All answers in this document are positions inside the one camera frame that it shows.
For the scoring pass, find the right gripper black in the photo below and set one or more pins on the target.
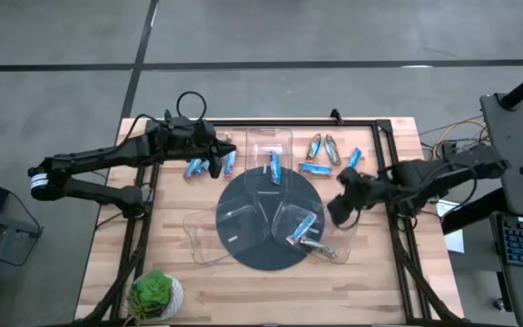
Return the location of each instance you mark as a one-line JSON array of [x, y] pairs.
[[366, 188]]

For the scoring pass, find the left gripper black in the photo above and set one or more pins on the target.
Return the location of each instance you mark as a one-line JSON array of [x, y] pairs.
[[175, 138]]

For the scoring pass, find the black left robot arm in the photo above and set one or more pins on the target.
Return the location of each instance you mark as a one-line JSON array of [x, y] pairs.
[[98, 156]]

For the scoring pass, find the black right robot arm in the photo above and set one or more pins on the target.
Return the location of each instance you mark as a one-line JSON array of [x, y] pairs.
[[447, 170]]

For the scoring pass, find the blue-wrapped Chewy granola bar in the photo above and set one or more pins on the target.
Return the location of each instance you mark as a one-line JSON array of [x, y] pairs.
[[192, 168]]

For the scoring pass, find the blue snack packet far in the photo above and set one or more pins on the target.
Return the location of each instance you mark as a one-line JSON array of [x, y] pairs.
[[354, 158]]

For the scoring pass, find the clear plastic bin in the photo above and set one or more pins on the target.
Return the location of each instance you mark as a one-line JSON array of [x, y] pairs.
[[261, 141], [202, 245], [338, 236]]

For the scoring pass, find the black table clamp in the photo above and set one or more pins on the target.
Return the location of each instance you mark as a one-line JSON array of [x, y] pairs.
[[335, 116]]

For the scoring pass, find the black round mat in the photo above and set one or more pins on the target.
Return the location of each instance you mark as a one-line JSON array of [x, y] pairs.
[[268, 256]]

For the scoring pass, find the white paper sheet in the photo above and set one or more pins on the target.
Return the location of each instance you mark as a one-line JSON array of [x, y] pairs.
[[454, 238]]

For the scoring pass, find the black cart crossbar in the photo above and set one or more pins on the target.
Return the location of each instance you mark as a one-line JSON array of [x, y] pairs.
[[470, 213]]

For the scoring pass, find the potted green succulent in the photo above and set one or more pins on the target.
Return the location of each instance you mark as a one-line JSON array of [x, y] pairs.
[[152, 293]]

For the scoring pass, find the grey computer cart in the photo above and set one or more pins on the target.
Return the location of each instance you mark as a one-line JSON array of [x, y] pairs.
[[506, 127]]

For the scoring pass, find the black caster wheel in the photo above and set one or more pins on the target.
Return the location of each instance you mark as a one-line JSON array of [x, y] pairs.
[[500, 303]]

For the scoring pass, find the grey metal stand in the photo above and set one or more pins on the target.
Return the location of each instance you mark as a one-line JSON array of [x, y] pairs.
[[16, 224]]

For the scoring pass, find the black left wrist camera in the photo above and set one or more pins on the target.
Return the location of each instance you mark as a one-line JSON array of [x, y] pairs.
[[206, 131]]

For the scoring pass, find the black aluminium table frame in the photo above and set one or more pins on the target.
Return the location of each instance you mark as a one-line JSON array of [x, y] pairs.
[[289, 122]]

